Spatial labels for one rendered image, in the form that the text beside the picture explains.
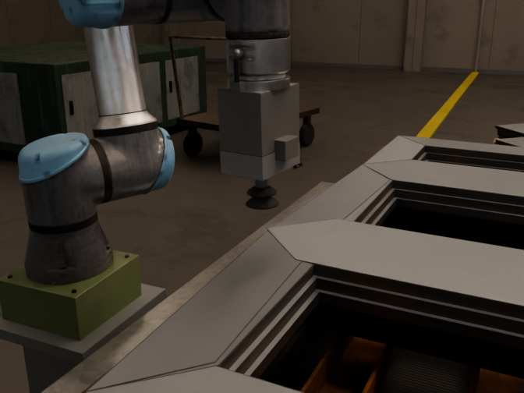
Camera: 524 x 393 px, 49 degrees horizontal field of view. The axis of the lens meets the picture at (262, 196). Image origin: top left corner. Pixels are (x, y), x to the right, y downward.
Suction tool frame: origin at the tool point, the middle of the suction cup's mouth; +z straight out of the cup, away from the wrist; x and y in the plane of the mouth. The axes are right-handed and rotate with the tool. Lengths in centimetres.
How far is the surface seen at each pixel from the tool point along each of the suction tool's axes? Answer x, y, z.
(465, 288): -23.6, 10.7, 10.5
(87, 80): 322, 230, 35
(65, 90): 319, 206, 39
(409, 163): 4, 65, 12
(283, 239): 3.9, 10.9, 10.1
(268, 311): -6.2, -8.0, 9.8
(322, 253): -3.4, 10.0, 10.2
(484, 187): -14, 56, 12
